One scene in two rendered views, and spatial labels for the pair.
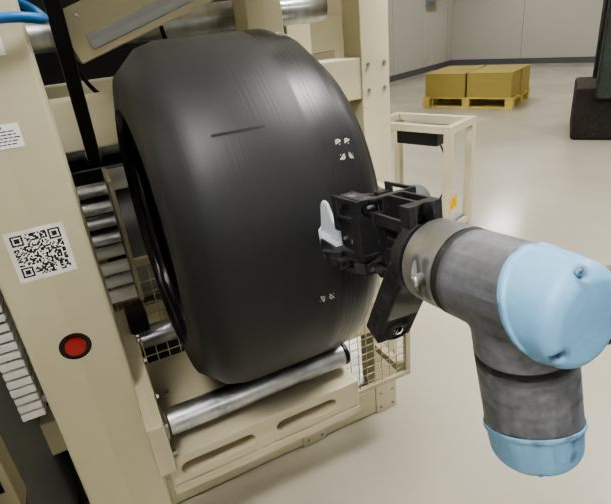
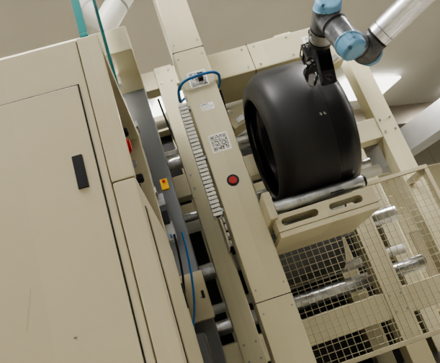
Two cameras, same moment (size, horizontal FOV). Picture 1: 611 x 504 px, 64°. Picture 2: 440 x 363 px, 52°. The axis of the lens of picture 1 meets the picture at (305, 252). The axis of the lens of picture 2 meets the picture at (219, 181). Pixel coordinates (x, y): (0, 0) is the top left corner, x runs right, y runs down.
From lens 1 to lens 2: 1.29 m
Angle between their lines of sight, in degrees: 48
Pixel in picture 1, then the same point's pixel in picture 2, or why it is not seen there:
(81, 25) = (233, 115)
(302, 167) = (300, 73)
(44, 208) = (220, 127)
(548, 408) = (337, 26)
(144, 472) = (268, 253)
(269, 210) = (289, 85)
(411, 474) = not seen: outside the picture
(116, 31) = not seen: hidden behind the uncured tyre
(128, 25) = not seen: hidden behind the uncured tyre
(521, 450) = (339, 42)
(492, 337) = (317, 20)
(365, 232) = (306, 51)
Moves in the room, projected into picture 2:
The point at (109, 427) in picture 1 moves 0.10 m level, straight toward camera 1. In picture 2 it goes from (249, 222) to (253, 214)
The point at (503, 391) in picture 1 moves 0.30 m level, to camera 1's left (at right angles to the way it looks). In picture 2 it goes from (327, 31) to (231, 81)
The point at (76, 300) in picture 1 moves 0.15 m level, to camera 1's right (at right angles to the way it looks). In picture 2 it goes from (232, 160) to (268, 143)
